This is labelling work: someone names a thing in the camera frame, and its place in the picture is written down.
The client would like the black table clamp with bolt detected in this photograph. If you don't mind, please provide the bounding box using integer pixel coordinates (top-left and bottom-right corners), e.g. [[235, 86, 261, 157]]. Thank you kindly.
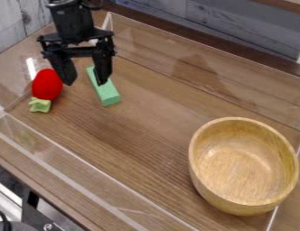
[[21, 190, 65, 231]]

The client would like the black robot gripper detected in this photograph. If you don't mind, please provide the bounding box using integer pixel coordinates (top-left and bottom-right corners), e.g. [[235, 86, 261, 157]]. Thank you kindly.
[[38, 0, 116, 86]]

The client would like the clear acrylic table fence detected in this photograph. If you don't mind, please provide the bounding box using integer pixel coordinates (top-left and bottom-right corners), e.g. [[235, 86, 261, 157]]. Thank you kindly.
[[0, 13, 300, 231]]

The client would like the wooden bowl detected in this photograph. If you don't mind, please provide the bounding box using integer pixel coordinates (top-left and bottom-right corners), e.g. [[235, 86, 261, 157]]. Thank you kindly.
[[189, 117, 300, 216]]

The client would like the green rectangular block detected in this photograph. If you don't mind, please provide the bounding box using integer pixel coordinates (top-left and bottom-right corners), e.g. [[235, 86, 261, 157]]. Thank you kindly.
[[86, 67, 121, 106]]

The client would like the clear acrylic corner bracket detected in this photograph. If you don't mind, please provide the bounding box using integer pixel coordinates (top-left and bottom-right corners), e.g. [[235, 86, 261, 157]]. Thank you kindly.
[[94, 12, 114, 33]]

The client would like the red plush strawberry toy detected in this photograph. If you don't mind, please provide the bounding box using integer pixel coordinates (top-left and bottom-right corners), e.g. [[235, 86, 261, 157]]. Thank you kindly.
[[29, 69, 64, 113]]

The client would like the black cable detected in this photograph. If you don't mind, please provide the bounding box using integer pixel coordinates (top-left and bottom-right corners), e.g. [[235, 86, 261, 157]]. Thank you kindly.
[[0, 208, 14, 231]]

